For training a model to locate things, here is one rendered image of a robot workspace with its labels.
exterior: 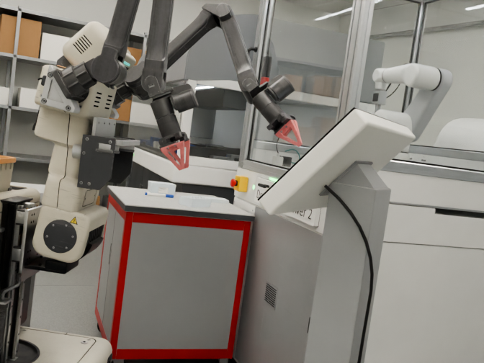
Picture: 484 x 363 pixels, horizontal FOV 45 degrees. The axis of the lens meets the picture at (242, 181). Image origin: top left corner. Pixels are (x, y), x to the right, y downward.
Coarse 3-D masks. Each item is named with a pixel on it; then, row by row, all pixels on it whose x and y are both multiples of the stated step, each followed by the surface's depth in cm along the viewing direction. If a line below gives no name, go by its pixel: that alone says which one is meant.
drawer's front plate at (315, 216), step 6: (306, 210) 214; (312, 210) 210; (318, 210) 207; (294, 216) 223; (300, 216) 218; (306, 216) 214; (312, 216) 209; (318, 216) 208; (306, 222) 213; (312, 222) 209
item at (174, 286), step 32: (128, 192) 280; (128, 224) 243; (160, 224) 247; (192, 224) 252; (224, 224) 257; (128, 256) 244; (160, 256) 249; (192, 256) 254; (224, 256) 259; (128, 288) 246; (160, 288) 251; (192, 288) 256; (224, 288) 261; (128, 320) 248; (160, 320) 252; (192, 320) 257; (224, 320) 263; (128, 352) 249; (160, 352) 254; (192, 352) 259; (224, 352) 264
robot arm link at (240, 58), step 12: (228, 12) 199; (228, 24) 200; (228, 36) 197; (240, 36) 195; (228, 48) 196; (240, 48) 192; (240, 60) 188; (240, 72) 185; (252, 72) 183; (240, 84) 181
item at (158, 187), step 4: (148, 184) 298; (152, 184) 291; (156, 184) 292; (160, 184) 293; (164, 184) 293; (168, 184) 294; (172, 184) 295; (148, 188) 297; (152, 188) 291; (156, 188) 292; (160, 188) 293; (164, 188) 294; (168, 188) 294; (172, 188) 295; (152, 192) 292; (156, 192) 292; (160, 192) 293; (164, 192) 294; (168, 192) 295; (172, 192) 295
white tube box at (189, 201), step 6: (180, 198) 262; (186, 198) 260; (192, 198) 260; (198, 198) 263; (204, 198) 266; (180, 204) 262; (186, 204) 260; (192, 204) 258; (198, 204) 261; (204, 204) 264
